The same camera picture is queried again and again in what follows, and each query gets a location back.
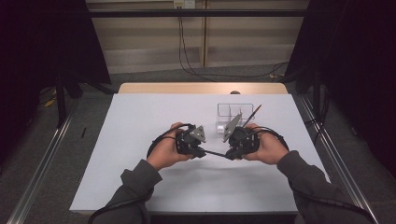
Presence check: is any wooden table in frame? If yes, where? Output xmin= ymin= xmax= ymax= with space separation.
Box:
xmin=118 ymin=82 xmax=289 ymax=95

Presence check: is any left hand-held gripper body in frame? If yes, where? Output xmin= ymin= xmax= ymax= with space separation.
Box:
xmin=176 ymin=124 xmax=207 ymax=157

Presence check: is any left hand-held gripper cable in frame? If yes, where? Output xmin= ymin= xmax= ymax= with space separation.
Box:
xmin=87 ymin=123 xmax=194 ymax=224

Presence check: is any right hand-held gripper cable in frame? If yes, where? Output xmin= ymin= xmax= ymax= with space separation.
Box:
xmin=258 ymin=125 xmax=378 ymax=224

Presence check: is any black metal stand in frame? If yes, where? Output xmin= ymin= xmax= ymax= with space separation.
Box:
xmin=54 ymin=69 xmax=68 ymax=129

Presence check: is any white wall socket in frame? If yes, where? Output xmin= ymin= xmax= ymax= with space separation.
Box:
xmin=173 ymin=0 xmax=196 ymax=9

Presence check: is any wooden vertical post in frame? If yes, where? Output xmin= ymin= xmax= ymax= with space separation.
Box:
xmin=200 ymin=0 xmax=209 ymax=68

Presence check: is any black pen with gold tip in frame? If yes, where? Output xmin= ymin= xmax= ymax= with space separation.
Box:
xmin=242 ymin=104 xmax=262 ymax=129
xmin=205 ymin=149 xmax=228 ymax=158

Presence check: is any aluminium floor rail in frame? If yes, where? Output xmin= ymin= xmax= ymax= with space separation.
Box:
xmin=300 ymin=96 xmax=380 ymax=224
xmin=6 ymin=102 xmax=79 ymax=224

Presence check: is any person's left hand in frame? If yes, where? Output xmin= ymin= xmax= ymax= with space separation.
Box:
xmin=146 ymin=121 xmax=195 ymax=172

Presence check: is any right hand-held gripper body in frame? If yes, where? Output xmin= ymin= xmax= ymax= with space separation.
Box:
xmin=222 ymin=112 xmax=261 ymax=157

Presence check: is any clear acrylic pen holder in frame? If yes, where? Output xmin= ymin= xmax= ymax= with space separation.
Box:
xmin=215 ymin=102 xmax=255 ymax=134

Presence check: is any person's right hand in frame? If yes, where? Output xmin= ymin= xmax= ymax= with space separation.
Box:
xmin=242 ymin=122 xmax=290 ymax=166

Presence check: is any black curtain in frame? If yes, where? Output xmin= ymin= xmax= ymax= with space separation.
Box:
xmin=0 ymin=0 xmax=112 ymax=164
xmin=284 ymin=0 xmax=396 ymax=179

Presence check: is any black hanging cable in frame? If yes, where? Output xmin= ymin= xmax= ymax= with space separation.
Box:
xmin=177 ymin=7 xmax=219 ymax=83

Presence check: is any hand-held gripper cable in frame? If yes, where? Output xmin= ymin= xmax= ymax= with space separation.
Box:
xmin=258 ymin=125 xmax=378 ymax=224
xmin=87 ymin=123 xmax=194 ymax=224

